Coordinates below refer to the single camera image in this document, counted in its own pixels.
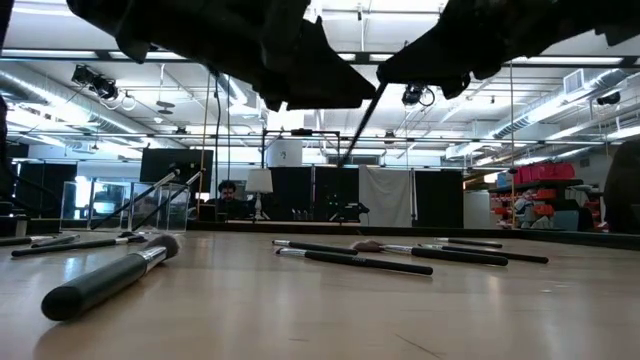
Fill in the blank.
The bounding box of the black overhead bar with lights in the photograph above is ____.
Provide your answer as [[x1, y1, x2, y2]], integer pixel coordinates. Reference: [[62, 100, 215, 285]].
[[0, 48, 640, 66]]

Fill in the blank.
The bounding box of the black device on stand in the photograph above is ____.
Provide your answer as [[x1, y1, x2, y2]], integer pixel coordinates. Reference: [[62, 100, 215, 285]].
[[328, 201, 371, 224]]

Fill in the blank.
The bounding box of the person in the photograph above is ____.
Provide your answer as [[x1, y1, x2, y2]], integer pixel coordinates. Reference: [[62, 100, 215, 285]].
[[603, 141, 640, 235], [206, 179, 251, 222]]

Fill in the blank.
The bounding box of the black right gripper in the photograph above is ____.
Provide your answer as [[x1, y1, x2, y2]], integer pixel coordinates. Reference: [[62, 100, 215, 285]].
[[378, 0, 601, 100]]

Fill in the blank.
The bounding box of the black wall screen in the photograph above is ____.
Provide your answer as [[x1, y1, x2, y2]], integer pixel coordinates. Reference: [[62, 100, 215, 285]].
[[139, 147, 215, 194]]

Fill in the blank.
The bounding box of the black partition panel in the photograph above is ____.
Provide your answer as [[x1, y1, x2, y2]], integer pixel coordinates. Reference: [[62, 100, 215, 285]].
[[413, 169, 465, 229], [14, 159, 79, 221], [269, 166, 360, 224]]

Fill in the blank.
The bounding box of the black ceiling camera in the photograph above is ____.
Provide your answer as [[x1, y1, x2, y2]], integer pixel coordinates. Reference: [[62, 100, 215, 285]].
[[70, 63, 121, 101], [401, 82, 436, 109]]

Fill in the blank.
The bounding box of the thick black makeup brush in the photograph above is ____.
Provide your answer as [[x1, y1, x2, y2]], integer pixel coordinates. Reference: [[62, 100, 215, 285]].
[[40, 234, 181, 323]]

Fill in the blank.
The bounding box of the thin hanging cord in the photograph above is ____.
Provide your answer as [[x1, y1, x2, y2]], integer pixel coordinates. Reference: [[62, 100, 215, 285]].
[[508, 62, 519, 227]]

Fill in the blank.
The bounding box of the white hanging cloth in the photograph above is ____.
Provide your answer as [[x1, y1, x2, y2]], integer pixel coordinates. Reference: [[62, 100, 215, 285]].
[[358, 165, 414, 229]]

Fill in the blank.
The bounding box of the white trapezoid shade lamp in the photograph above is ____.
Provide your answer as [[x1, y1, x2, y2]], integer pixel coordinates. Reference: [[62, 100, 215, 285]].
[[244, 167, 275, 222]]

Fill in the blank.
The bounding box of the bin rack with coloured bins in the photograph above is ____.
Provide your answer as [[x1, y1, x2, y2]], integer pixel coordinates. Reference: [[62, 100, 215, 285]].
[[488, 161, 607, 232]]

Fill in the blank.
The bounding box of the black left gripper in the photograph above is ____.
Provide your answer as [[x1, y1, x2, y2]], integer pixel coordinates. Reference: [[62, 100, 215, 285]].
[[67, 0, 376, 112]]

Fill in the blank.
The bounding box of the clear acrylic brush organizer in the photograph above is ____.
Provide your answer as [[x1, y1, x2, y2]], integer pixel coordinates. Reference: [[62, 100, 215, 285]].
[[59, 179, 192, 235]]

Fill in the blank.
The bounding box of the white box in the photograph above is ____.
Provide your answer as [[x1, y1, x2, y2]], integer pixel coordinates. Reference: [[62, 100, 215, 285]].
[[265, 139, 304, 168]]

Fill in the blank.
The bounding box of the black aluminium table frame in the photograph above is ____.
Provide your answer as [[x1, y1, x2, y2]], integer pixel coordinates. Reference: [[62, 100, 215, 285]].
[[0, 214, 640, 251]]

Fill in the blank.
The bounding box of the black hanging cord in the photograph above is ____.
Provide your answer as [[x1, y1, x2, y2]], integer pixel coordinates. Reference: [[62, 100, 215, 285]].
[[213, 69, 222, 194]]

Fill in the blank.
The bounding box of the black background rig frame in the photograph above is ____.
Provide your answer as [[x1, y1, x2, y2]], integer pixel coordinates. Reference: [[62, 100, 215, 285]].
[[260, 128, 342, 169]]

